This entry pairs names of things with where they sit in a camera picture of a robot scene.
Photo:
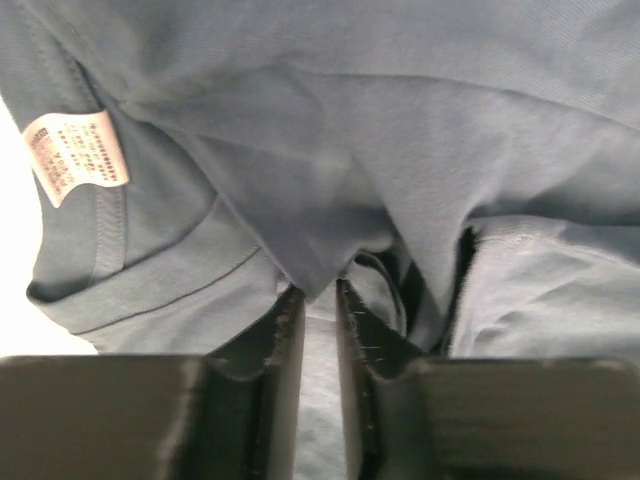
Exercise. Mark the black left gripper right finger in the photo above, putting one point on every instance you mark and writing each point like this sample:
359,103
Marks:
410,416

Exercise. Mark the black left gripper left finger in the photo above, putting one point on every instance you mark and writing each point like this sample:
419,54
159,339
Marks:
230,414

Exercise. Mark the grey blue t shirt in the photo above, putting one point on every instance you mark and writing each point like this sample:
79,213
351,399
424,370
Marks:
492,145

